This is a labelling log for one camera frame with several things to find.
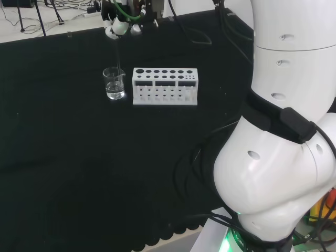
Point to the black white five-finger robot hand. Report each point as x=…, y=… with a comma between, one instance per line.
x=119, y=26

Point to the black tripod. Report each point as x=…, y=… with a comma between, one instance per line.
x=40, y=18

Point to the yellow stop button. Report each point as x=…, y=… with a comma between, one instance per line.
x=318, y=210

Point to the black bench cloth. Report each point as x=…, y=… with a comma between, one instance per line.
x=65, y=144

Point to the clear glass rod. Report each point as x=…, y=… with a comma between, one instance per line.
x=118, y=55

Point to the clear cloth clip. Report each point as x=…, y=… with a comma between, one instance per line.
x=69, y=34
x=170, y=18

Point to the black power adapter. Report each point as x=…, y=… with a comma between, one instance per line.
x=91, y=10

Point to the clear glass beaker with water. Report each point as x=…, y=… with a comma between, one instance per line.
x=114, y=89

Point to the white power strip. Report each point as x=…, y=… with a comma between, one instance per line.
x=92, y=14

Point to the white test tube rack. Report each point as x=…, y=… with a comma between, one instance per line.
x=165, y=83

